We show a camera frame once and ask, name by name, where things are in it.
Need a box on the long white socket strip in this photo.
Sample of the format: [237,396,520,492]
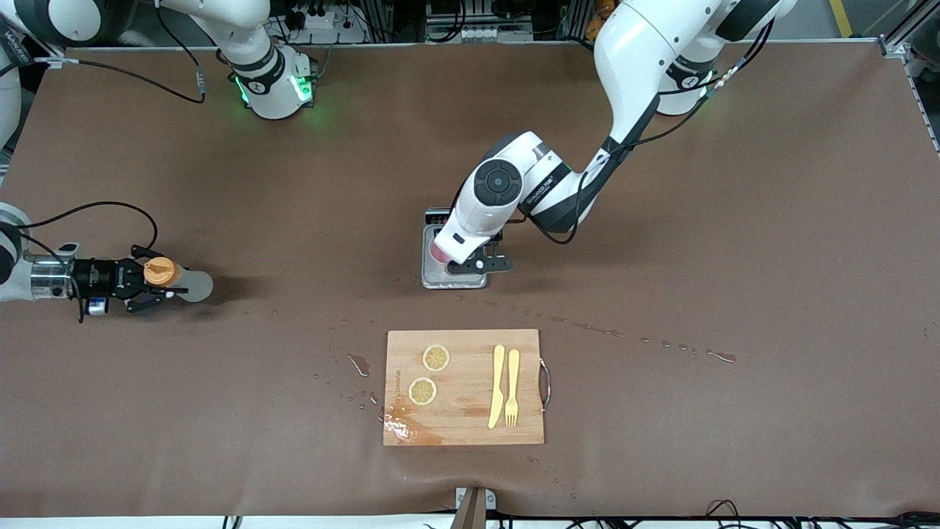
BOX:
[463,26,533,43]

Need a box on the black cable with grey connector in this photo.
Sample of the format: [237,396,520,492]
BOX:
[44,4,209,104]

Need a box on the orange snack packets pile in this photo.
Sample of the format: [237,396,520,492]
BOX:
[586,0,612,39]

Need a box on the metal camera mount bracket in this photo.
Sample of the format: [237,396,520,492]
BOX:
[454,486,497,529]

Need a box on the yellow plastic fork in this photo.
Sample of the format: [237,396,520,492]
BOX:
[505,348,521,428]

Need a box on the sauce bottle with orange cap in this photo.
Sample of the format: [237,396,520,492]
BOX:
[143,256,214,303]

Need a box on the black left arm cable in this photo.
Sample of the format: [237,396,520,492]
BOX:
[546,18,773,247]

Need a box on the black cables bundle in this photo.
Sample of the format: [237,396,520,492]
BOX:
[705,500,940,529]

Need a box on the brown table cover mat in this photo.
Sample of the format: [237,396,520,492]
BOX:
[0,40,940,519]

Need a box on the white power strip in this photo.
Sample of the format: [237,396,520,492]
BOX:
[292,6,362,45]

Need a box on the yellow plastic knife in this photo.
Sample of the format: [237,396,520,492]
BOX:
[488,344,507,430]

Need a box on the wooden cutting board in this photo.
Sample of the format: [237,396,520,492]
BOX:
[383,329,552,447]

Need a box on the silver digital kitchen scale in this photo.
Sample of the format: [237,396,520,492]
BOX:
[421,208,491,290]

